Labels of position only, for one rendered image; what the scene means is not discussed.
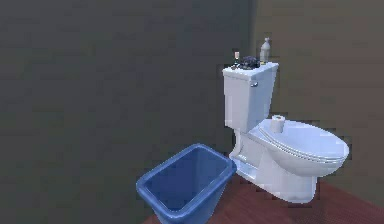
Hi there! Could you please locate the blue trash can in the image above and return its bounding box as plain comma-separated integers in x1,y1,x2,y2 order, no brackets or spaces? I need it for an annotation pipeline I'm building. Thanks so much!
135,143,238,224

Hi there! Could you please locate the small dark spray bottle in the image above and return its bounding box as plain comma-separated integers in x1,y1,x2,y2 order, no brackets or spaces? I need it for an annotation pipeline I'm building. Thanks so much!
232,49,242,70

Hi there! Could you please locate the dark crumpled cloth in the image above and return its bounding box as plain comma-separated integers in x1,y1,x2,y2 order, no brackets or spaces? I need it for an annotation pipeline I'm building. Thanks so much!
240,55,261,70

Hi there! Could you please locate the pale grey bottle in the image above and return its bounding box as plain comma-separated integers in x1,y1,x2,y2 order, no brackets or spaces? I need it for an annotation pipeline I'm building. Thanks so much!
259,37,271,66

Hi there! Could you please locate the white toilet paper roll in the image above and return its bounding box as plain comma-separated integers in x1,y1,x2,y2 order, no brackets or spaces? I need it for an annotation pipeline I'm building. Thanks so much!
269,114,286,134

